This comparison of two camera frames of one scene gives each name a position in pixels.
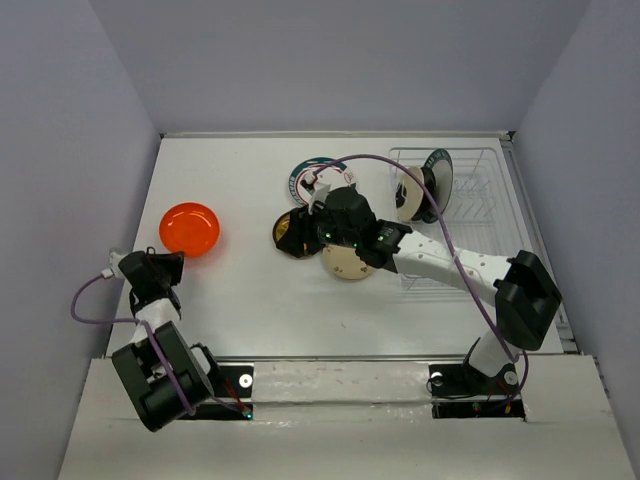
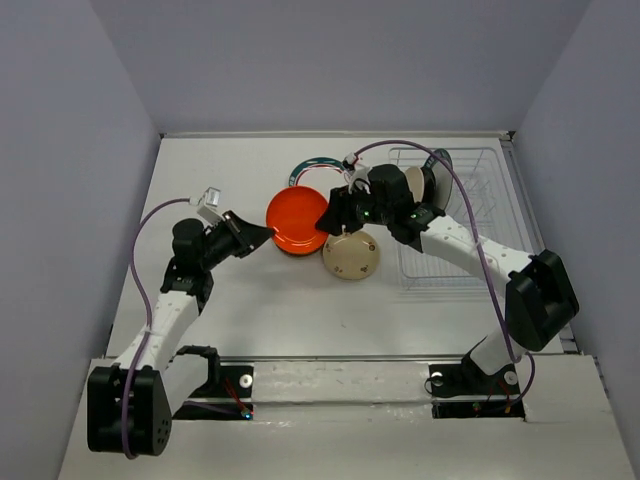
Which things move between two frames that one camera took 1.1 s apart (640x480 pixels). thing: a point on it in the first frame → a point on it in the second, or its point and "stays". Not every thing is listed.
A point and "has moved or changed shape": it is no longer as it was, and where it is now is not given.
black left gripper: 173,260 → 247,237
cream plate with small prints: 345,262 stays
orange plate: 190,228 has moved or changed shape
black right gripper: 302,224 → 339,212
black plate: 427,205 stays
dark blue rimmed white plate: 441,166 stays
